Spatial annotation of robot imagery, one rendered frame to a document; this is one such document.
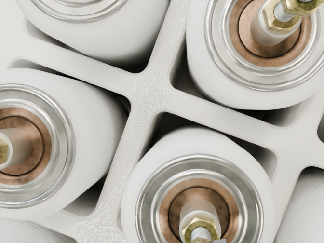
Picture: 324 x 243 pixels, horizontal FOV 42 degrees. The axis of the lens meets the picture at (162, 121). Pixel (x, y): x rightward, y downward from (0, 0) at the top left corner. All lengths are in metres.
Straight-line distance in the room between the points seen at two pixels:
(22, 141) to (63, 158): 0.03
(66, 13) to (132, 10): 0.04
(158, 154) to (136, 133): 0.07
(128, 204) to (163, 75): 0.11
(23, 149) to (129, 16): 0.10
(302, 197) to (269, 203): 0.09
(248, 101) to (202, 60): 0.04
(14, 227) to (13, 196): 0.07
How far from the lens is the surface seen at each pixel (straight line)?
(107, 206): 0.34
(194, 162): 0.25
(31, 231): 0.35
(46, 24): 0.27
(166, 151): 0.25
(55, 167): 0.26
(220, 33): 0.25
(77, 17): 0.26
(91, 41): 0.27
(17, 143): 0.25
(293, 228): 0.32
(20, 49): 0.35
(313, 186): 0.35
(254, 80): 0.25
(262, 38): 0.24
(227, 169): 0.25
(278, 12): 0.21
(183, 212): 0.24
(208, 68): 0.25
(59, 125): 0.26
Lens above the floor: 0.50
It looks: 86 degrees down
